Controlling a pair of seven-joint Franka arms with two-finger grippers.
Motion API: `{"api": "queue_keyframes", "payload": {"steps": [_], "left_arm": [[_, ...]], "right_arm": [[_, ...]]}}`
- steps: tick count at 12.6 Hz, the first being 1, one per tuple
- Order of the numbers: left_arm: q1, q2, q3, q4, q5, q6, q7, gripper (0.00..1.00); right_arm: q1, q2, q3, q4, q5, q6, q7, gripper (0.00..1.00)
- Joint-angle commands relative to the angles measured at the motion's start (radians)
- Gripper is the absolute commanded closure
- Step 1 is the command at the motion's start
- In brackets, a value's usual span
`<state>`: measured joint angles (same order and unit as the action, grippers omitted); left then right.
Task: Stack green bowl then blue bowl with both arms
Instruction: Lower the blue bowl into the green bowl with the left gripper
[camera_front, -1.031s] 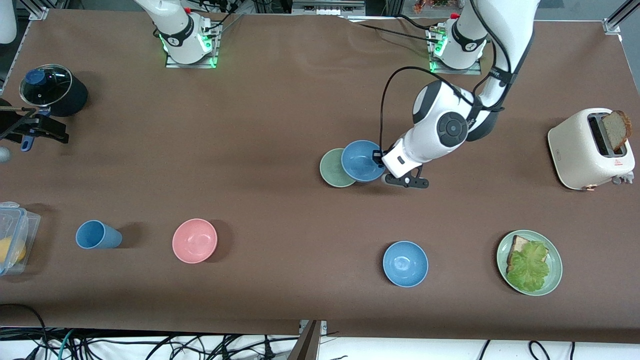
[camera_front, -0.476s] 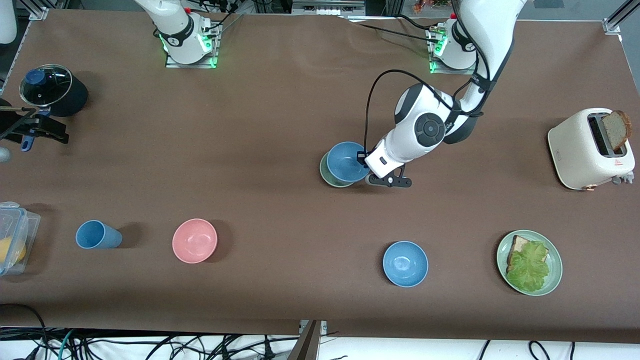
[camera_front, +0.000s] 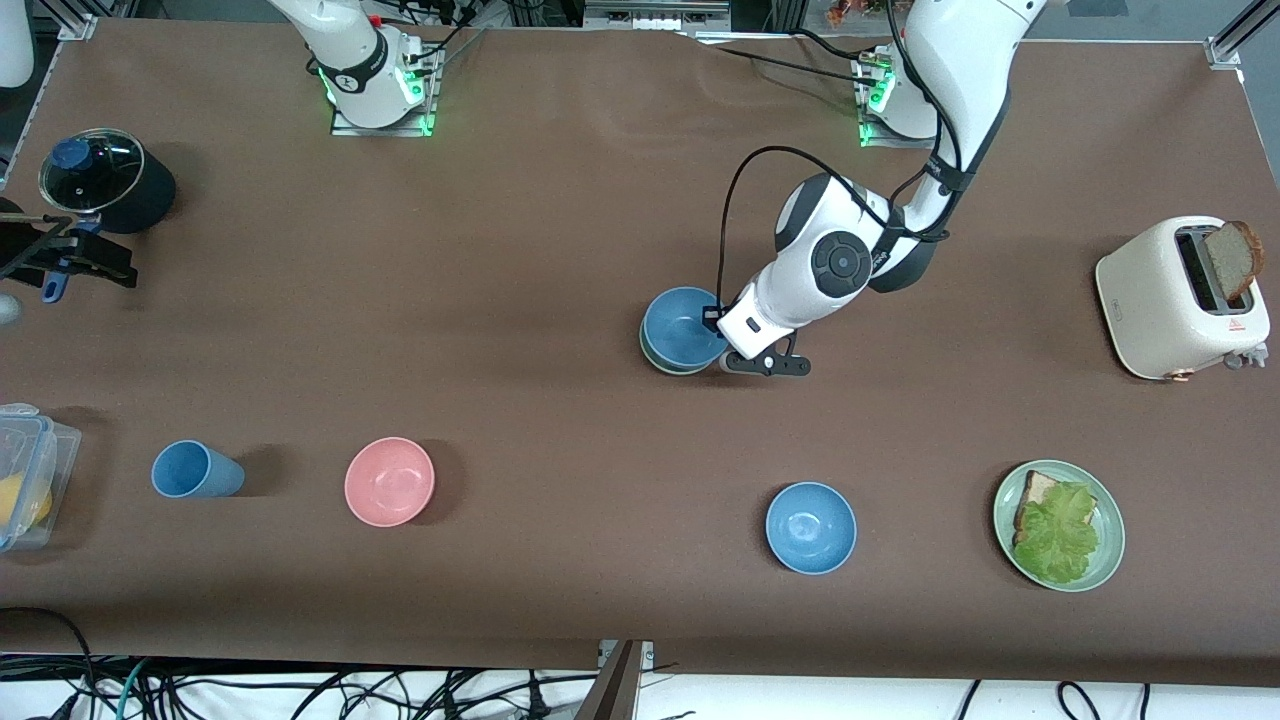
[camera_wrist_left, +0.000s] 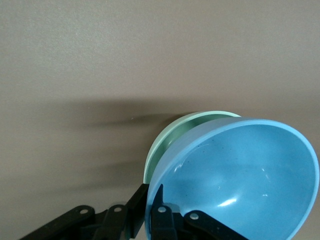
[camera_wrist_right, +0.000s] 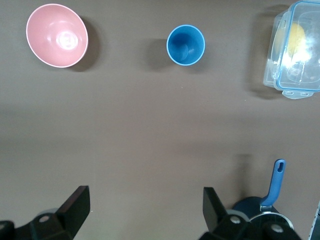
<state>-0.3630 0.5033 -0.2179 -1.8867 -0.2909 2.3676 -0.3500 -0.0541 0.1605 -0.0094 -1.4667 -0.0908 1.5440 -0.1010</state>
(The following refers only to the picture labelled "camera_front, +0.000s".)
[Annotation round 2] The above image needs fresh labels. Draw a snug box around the blue bowl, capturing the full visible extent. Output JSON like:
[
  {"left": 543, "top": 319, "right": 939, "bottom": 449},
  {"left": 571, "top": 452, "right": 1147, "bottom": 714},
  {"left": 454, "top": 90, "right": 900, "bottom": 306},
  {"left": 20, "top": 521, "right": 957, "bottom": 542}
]
[
  {"left": 765, "top": 482, "right": 858, "bottom": 576},
  {"left": 642, "top": 287, "right": 731, "bottom": 369}
]

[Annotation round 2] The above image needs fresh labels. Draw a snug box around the green bowl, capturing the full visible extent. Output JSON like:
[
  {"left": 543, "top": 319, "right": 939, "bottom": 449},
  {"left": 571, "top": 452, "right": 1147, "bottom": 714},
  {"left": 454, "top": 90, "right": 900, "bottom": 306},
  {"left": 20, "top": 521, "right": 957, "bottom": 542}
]
[{"left": 639, "top": 320, "right": 729, "bottom": 378}]

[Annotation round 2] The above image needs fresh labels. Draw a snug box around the pink bowl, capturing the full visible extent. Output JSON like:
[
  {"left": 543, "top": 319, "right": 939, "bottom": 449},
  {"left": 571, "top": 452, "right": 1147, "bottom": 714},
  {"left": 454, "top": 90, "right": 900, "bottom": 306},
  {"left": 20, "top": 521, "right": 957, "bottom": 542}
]
[{"left": 344, "top": 437, "right": 436, "bottom": 528}]

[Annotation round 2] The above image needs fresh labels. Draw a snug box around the glass lid blue knob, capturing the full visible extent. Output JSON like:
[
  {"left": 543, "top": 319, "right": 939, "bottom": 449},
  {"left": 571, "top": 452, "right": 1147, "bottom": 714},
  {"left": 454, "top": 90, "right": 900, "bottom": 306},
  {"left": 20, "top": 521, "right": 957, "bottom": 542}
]
[{"left": 38, "top": 128, "right": 146, "bottom": 214}]

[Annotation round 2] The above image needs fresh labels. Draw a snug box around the clear plastic container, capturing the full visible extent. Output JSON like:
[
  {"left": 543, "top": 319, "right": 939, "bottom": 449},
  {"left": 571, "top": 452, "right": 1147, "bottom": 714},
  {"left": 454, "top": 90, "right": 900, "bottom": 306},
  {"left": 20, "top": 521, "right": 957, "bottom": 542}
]
[{"left": 0, "top": 403, "right": 83, "bottom": 553}]

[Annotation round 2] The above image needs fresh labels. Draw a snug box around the blue cup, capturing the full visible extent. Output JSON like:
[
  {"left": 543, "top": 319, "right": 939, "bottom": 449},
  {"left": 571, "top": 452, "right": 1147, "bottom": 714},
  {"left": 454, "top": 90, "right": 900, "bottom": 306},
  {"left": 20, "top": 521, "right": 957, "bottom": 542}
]
[{"left": 151, "top": 440, "right": 246, "bottom": 499}]

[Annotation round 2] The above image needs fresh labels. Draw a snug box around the yellow fruit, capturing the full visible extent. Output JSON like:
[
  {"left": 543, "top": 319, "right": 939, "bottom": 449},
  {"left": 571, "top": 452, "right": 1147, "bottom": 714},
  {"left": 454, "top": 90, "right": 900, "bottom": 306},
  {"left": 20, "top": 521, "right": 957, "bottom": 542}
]
[{"left": 0, "top": 474, "right": 53, "bottom": 531}]

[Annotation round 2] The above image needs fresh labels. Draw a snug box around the brown table cloth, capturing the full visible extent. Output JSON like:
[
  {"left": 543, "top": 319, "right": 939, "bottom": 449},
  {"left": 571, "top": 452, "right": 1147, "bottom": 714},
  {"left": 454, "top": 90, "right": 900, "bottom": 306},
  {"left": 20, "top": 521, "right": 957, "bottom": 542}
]
[{"left": 0, "top": 18, "right": 1280, "bottom": 691}]

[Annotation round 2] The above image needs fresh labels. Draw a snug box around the orange red background object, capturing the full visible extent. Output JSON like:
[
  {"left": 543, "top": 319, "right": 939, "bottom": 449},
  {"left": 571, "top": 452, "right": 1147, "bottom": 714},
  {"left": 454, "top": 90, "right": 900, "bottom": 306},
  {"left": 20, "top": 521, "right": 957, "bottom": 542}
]
[{"left": 825, "top": 0, "right": 901, "bottom": 26}]

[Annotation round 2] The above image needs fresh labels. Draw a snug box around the bread slice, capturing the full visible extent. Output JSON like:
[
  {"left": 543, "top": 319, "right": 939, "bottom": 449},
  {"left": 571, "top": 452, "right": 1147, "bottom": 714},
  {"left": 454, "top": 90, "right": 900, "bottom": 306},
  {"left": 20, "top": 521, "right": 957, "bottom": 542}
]
[{"left": 1013, "top": 470, "right": 1098, "bottom": 546}]

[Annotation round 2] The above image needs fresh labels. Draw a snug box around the green lettuce leaf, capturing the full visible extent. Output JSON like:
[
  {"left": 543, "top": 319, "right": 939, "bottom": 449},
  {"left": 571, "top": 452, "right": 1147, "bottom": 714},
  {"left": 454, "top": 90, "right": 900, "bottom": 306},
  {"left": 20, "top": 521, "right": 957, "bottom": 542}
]
[{"left": 1012, "top": 482, "right": 1100, "bottom": 586}]

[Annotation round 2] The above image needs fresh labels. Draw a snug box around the cream white toaster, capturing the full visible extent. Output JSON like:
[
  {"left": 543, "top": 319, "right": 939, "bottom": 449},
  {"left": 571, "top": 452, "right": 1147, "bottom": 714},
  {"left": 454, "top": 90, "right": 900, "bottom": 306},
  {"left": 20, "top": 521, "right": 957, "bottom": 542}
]
[{"left": 1095, "top": 216, "right": 1273, "bottom": 383}]

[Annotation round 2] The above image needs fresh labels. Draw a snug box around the dark metal bar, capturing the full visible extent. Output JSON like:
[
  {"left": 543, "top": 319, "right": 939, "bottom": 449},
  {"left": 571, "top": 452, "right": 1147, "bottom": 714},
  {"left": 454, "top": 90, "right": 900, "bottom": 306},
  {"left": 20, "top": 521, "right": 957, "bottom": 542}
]
[{"left": 575, "top": 642, "right": 641, "bottom": 720}]

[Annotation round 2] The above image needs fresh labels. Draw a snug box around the green plate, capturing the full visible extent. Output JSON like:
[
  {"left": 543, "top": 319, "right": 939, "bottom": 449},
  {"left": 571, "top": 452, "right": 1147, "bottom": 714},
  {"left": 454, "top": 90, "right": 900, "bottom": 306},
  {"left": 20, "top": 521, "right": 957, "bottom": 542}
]
[{"left": 993, "top": 460, "right": 1126, "bottom": 593}]

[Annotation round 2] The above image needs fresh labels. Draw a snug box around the brown toast slice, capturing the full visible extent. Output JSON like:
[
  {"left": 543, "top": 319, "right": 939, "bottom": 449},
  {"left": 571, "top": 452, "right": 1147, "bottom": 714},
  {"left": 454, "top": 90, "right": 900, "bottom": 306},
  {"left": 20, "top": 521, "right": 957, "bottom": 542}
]
[{"left": 1203, "top": 220, "right": 1265, "bottom": 304}]

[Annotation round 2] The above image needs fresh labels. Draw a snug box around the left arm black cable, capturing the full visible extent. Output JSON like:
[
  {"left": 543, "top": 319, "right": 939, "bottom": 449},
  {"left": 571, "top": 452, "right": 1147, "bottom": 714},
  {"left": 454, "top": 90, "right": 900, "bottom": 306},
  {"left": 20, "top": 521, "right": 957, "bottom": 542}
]
[{"left": 717, "top": 0, "right": 966, "bottom": 311}]

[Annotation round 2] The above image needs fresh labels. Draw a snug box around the black saucepan blue handle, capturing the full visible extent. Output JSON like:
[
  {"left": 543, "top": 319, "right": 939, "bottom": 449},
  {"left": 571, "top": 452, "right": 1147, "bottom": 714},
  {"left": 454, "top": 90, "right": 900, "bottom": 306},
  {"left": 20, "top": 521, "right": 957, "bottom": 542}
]
[{"left": 38, "top": 128, "right": 178, "bottom": 304}]

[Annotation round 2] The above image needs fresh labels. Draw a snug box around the aluminium frame profile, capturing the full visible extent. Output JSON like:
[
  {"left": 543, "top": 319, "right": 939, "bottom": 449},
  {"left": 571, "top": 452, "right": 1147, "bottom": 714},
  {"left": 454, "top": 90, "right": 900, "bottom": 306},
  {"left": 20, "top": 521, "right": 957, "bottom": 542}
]
[{"left": 583, "top": 0, "right": 734, "bottom": 33}]

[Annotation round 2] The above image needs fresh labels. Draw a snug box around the teal cable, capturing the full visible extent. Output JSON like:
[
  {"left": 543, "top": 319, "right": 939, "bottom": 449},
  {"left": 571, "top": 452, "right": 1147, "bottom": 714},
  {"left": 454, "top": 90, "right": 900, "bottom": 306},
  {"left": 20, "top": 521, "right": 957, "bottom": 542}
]
[{"left": 118, "top": 657, "right": 153, "bottom": 720}]

